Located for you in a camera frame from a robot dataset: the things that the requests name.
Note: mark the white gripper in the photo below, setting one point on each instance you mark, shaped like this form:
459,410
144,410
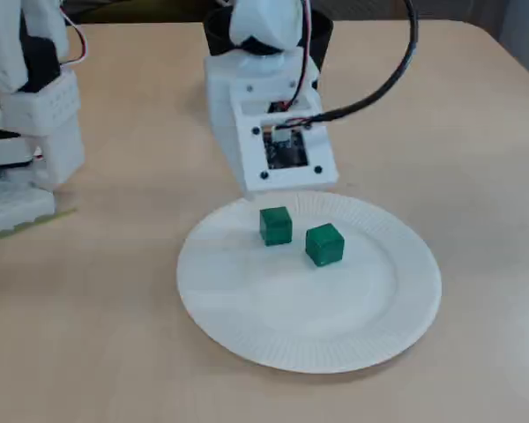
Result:
224,115

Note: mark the green cube block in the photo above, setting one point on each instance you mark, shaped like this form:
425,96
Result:
325,247
275,227

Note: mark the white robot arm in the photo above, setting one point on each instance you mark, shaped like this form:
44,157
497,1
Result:
39,145

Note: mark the black round pot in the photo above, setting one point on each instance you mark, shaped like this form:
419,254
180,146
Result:
216,39

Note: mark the white paper plate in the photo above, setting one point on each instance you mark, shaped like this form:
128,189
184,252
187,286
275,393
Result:
308,308

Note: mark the yellow-green base mat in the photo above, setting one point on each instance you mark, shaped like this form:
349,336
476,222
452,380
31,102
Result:
59,215

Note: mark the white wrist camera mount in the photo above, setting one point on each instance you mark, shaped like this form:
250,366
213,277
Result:
251,154

